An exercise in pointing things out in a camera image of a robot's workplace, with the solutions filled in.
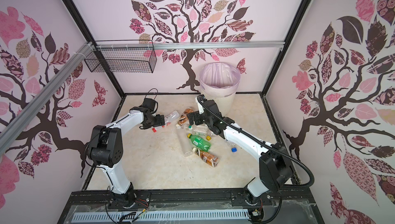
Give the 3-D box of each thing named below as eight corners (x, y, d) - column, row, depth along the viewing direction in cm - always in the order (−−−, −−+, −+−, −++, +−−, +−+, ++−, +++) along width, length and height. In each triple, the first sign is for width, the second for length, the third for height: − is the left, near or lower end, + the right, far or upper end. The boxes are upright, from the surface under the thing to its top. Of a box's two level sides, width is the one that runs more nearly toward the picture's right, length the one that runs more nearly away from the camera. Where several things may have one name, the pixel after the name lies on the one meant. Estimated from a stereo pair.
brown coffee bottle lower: (191, 154, 90) (190, 150, 86) (195, 148, 93) (195, 144, 89) (214, 168, 85) (215, 165, 80) (218, 162, 87) (219, 158, 83)
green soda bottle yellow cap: (185, 141, 94) (184, 138, 91) (190, 135, 97) (189, 132, 94) (207, 153, 89) (207, 150, 86) (211, 145, 92) (211, 143, 89)
